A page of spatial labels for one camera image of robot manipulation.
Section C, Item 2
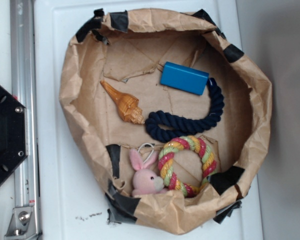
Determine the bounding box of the brown paper bin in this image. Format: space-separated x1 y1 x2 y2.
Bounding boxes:
59 8 272 235

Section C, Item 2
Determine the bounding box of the blue rectangular block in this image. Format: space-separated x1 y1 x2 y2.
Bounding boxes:
160 61 209 96

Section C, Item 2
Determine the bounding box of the aluminium extrusion rail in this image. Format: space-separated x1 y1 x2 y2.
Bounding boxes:
9 0 43 240

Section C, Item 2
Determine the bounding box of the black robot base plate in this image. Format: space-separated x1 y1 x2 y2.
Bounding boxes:
0 85 27 186

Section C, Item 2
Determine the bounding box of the navy blue rope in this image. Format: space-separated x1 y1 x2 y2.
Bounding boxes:
144 77 225 144

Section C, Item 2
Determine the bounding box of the pink plush bunny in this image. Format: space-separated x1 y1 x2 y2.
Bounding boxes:
129 149 168 197

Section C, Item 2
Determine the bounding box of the multicolour rope ring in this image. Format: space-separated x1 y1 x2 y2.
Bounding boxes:
157 135 219 199

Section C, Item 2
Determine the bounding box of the orange spiral seashell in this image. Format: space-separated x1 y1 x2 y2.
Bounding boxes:
100 80 145 125

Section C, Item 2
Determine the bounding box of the metal corner bracket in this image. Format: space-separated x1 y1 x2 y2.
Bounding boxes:
4 206 38 240

